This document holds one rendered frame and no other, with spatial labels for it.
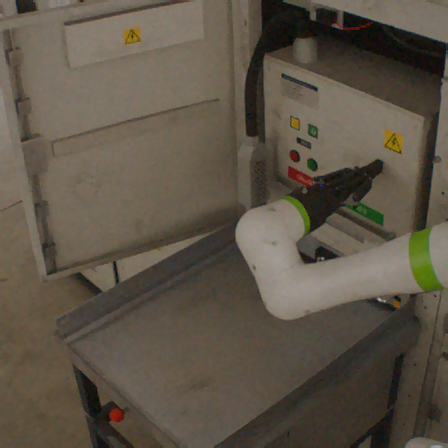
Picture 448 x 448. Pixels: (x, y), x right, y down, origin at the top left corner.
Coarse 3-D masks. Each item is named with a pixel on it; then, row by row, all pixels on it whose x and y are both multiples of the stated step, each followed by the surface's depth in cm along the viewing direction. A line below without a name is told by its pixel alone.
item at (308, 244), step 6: (264, 204) 217; (300, 240) 207; (306, 240) 205; (312, 240) 203; (318, 240) 202; (300, 246) 208; (306, 246) 206; (312, 246) 204; (318, 246) 202; (324, 246) 200; (330, 246) 200; (306, 252) 207; (312, 252) 205; (336, 252) 198; (414, 294) 185; (396, 300) 187; (402, 300) 185; (408, 300) 184
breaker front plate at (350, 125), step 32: (320, 96) 179; (352, 96) 171; (288, 128) 193; (320, 128) 184; (352, 128) 176; (416, 128) 161; (288, 160) 199; (320, 160) 189; (352, 160) 180; (384, 160) 172; (416, 160) 165; (384, 192) 177; (384, 224) 181
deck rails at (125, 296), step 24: (216, 240) 211; (168, 264) 202; (192, 264) 208; (120, 288) 193; (144, 288) 199; (168, 288) 201; (72, 312) 185; (96, 312) 191; (120, 312) 193; (408, 312) 185; (72, 336) 186; (384, 336) 181; (336, 360) 168; (312, 384) 166; (288, 408) 163; (240, 432) 153; (264, 432) 159
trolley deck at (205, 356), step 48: (192, 288) 201; (240, 288) 200; (96, 336) 186; (144, 336) 186; (192, 336) 186; (240, 336) 185; (288, 336) 184; (336, 336) 184; (96, 384) 179; (144, 384) 173; (192, 384) 172; (240, 384) 172; (288, 384) 171; (336, 384) 170; (192, 432) 160; (288, 432) 161
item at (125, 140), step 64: (128, 0) 174; (192, 0) 181; (0, 64) 168; (64, 64) 178; (128, 64) 186; (192, 64) 194; (64, 128) 187; (128, 128) 194; (192, 128) 205; (64, 192) 197; (128, 192) 206; (192, 192) 216; (64, 256) 207; (128, 256) 214
